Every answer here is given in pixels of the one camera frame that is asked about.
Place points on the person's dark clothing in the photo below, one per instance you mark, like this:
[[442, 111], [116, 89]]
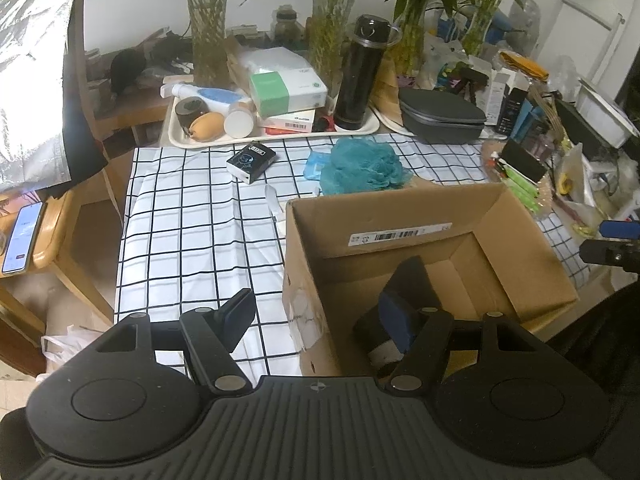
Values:
[[595, 360]]

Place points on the silver foil sheet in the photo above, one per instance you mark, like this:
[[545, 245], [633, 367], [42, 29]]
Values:
[[30, 70]]

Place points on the brown cardboard box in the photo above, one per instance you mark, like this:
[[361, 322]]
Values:
[[310, 280]]

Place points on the glass jar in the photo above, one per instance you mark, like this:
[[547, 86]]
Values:
[[287, 25]]

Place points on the white plastic package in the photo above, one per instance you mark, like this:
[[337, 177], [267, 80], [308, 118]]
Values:
[[272, 62]]

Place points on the brown paper bag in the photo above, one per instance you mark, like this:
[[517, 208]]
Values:
[[387, 95]]

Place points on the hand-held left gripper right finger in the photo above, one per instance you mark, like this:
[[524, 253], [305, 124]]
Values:
[[397, 322]]

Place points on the white blue spray bottle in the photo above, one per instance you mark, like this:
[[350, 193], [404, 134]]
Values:
[[210, 94]]

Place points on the yellow folded item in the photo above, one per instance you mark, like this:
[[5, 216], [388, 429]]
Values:
[[525, 64]]

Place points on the light blue plastic packet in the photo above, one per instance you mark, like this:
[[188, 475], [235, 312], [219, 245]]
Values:
[[315, 165]]

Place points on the grey hard case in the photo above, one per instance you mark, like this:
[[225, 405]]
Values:
[[440, 117]]

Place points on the white orange pill bottle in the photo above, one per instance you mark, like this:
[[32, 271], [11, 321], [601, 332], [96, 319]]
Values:
[[239, 120]]

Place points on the smartphone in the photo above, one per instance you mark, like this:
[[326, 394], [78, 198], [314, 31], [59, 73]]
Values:
[[21, 237]]

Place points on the wooden chair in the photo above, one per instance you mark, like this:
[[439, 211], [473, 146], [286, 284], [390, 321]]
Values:
[[55, 240]]

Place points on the small black printed box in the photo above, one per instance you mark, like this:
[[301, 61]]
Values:
[[250, 161]]

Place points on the wooden side table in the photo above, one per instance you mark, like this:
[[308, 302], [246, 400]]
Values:
[[125, 110]]

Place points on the tall white box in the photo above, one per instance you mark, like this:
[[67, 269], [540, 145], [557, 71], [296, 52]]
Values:
[[497, 95]]

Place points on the black rectangular box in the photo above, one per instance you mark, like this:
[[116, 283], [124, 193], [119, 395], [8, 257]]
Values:
[[522, 160]]

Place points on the black tape roll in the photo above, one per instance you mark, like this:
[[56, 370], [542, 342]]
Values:
[[192, 110]]

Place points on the green white tissue box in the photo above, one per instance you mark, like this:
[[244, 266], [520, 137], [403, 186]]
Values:
[[285, 92]]

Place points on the black soft object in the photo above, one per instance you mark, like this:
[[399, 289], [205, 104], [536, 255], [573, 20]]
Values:
[[367, 327]]

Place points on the white plastic container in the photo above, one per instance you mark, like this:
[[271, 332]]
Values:
[[602, 115]]

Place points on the white black checkered tablecloth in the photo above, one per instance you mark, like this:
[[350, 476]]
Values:
[[200, 240]]

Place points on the white plastic bag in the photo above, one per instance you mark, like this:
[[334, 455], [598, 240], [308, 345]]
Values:
[[65, 347]]

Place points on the black thermos bottle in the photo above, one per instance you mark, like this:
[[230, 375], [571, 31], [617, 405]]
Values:
[[357, 80]]

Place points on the green markers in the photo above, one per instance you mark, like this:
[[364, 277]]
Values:
[[520, 187]]

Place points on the cream plastic tray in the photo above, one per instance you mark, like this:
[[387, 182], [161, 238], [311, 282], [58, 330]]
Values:
[[175, 130]]

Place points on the colourful plastic bag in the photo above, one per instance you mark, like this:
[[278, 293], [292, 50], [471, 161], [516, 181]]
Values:
[[440, 62]]

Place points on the black round object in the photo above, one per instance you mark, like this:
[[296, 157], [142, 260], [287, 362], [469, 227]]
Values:
[[126, 70]]

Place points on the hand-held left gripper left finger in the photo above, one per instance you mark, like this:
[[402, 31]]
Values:
[[239, 321]]

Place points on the teal bath pouf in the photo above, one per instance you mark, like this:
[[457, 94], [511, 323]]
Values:
[[365, 166]]

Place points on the blue book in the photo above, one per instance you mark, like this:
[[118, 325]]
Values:
[[527, 120]]

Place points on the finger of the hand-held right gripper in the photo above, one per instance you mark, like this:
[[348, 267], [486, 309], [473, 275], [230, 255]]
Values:
[[620, 229], [610, 252]]

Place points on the flat white pink box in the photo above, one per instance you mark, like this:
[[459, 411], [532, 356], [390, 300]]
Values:
[[287, 121]]

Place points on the wide glass vase with bamboo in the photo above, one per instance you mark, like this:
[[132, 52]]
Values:
[[207, 35]]

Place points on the small black stand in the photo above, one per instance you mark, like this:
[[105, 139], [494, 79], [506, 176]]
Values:
[[470, 82]]

